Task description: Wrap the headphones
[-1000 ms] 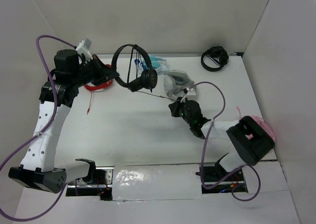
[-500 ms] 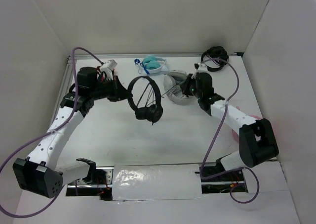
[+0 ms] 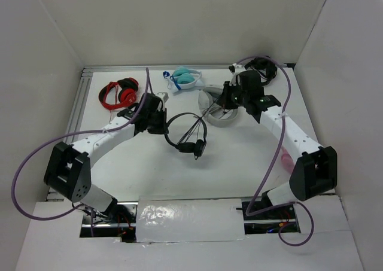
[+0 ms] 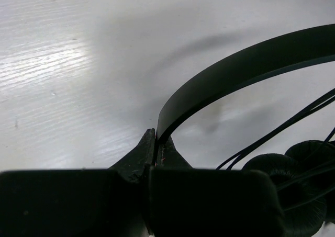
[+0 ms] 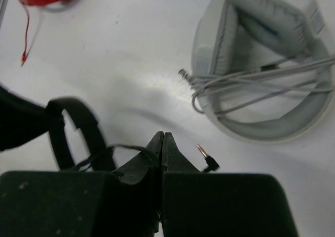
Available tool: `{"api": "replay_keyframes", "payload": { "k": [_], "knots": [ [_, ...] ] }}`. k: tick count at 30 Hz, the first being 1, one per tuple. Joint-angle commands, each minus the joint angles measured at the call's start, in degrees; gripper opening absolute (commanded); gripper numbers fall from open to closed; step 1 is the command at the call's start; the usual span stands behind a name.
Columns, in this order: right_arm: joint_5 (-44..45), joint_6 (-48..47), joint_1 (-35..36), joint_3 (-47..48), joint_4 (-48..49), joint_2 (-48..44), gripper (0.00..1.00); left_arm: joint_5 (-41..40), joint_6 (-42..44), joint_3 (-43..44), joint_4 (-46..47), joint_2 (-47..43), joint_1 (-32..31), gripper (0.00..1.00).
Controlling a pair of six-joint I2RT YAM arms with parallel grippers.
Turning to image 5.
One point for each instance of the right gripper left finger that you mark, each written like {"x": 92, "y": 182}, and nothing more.
{"x": 144, "y": 168}

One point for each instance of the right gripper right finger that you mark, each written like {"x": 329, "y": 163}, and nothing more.
{"x": 172, "y": 160}

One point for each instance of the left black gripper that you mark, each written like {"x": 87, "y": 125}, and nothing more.
{"x": 23, "y": 121}

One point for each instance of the grey white headphones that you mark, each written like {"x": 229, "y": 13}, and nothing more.
{"x": 263, "y": 70}

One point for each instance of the small dark screw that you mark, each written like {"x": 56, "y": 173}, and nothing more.
{"x": 184, "y": 74}

